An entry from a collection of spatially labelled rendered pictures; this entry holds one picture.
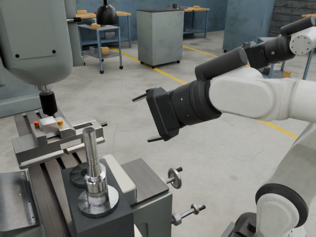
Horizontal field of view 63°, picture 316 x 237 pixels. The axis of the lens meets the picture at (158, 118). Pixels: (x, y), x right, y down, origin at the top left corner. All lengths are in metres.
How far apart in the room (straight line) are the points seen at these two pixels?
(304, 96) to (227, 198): 1.92
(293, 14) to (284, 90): 8.50
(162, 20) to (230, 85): 4.94
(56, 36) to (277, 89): 0.59
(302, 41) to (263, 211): 0.52
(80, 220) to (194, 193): 1.77
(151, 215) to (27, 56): 0.82
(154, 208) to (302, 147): 0.71
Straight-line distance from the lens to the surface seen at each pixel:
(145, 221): 1.24
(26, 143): 1.14
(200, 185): 2.39
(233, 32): 6.83
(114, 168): 1.19
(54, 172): 1.05
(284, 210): 0.81
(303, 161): 0.77
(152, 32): 5.25
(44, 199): 0.95
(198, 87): 0.50
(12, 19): 0.77
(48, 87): 0.90
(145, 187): 1.22
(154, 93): 0.58
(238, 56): 0.48
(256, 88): 0.44
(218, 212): 2.19
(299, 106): 0.45
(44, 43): 0.79
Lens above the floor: 1.58
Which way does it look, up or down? 28 degrees down
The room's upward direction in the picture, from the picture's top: straight up
